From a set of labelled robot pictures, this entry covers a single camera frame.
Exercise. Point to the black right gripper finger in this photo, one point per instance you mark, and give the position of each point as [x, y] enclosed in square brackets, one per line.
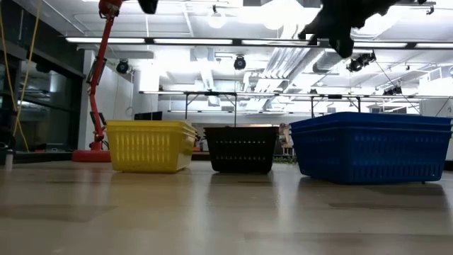
[343, 47]

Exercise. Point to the ceiling track fixture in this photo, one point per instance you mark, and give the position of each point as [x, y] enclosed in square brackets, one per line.
[410, 3]

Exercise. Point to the yellow plastic slotted basket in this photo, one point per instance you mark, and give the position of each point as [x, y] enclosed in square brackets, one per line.
[148, 152]
[148, 123]

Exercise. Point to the black ceiling spotlight cluster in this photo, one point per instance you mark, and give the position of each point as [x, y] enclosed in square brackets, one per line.
[361, 62]
[393, 91]

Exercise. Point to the dark glass cabinet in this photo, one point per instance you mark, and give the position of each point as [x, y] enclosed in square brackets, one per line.
[42, 106]

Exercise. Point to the black computer monitor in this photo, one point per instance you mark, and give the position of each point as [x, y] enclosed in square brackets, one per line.
[148, 116]

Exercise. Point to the black metal table frame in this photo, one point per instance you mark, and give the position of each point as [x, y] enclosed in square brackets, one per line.
[334, 96]
[210, 93]

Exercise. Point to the small white bottle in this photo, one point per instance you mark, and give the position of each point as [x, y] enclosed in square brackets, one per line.
[8, 159]

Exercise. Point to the overhead light bar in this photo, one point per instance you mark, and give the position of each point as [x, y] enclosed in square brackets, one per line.
[194, 41]

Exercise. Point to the red articulated floor stand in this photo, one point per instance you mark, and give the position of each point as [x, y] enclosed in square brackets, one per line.
[97, 81]

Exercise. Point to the silver ceiling air duct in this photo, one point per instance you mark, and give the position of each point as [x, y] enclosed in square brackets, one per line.
[318, 63]

